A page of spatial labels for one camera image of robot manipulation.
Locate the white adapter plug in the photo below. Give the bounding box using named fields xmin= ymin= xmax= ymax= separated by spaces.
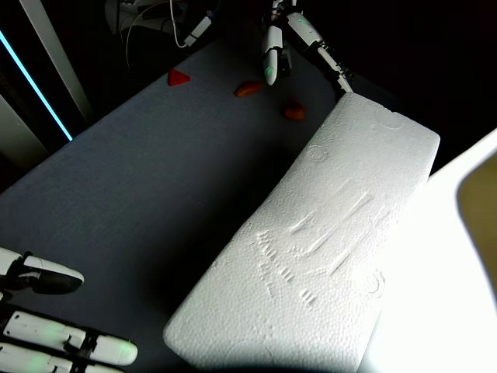
xmin=184 ymin=16 xmax=214 ymax=48

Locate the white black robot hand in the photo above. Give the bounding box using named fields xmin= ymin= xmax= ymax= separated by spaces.
xmin=260 ymin=11 xmax=356 ymax=94
xmin=0 ymin=247 xmax=139 ymax=373

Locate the thin white cable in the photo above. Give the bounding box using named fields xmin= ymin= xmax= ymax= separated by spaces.
xmin=123 ymin=3 xmax=172 ymax=69

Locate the grey table cloth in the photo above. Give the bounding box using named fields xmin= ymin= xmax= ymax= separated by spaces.
xmin=0 ymin=37 xmax=342 ymax=373

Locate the large bright white panel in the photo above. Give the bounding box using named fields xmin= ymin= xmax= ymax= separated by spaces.
xmin=359 ymin=127 xmax=497 ymax=373

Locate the white vertical post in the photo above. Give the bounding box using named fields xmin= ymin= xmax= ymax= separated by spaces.
xmin=19 ymin=0 xmax=94 ymax=122

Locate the orange toy bread roll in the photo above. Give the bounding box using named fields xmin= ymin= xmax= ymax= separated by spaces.
xmin=235 ymin=80 xmax=263 ymax=98

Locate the white styrofoam block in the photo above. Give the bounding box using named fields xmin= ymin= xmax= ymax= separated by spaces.
xmin=162 ymin=92 xmax=442 ymax=373

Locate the red triangular toy block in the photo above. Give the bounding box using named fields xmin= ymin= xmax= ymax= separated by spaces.
xmin=167 ymin=68 xmax=192 ymax=88

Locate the cyan light strip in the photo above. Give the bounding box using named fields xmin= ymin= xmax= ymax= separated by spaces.
xmin=0 ymin=30 xmax=75 ymax=142

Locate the orange rounded toy chunk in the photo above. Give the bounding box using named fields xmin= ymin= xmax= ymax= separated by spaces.
xmin=284 ymin=96 xmax=307 ymax=120

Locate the thick white cable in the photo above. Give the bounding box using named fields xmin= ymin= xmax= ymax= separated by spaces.
xmin=169 ymin=0 xmax=191 ymax=50

